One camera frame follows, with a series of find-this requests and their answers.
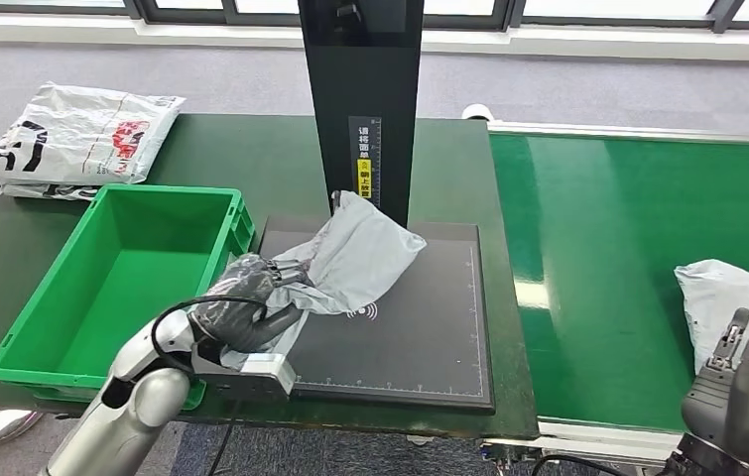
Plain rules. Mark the white window sill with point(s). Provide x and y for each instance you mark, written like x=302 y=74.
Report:
x=545 y=45

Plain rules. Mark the grey parcel bag red print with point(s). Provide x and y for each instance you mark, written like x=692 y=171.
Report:
x=361 y=256

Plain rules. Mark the green conveyor belt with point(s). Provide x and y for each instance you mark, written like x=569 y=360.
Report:
x=610 y=230

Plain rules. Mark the plain grey parcel bag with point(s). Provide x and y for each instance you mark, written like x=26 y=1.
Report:
x=716 y=296

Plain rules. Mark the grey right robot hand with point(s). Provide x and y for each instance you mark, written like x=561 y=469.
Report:
x=742 y=407

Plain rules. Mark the green plastic crate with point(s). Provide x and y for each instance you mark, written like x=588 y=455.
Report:
x=118 y=296

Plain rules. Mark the black yellow scanner label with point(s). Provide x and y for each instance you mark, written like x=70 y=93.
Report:
x=364 y=141

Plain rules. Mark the black inbound scanner machine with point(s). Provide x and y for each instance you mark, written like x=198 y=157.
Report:
x=426 y=328

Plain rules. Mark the dark green table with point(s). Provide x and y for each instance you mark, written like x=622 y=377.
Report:
x=236 y=154

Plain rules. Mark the white printed parcel bag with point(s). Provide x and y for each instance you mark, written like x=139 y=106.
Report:
x=45 y=192
x=78 y=134

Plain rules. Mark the white conveyor end roller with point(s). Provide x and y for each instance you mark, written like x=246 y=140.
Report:
x=477 y=112

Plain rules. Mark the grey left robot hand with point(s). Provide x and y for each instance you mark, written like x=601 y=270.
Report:
x=236 y=309

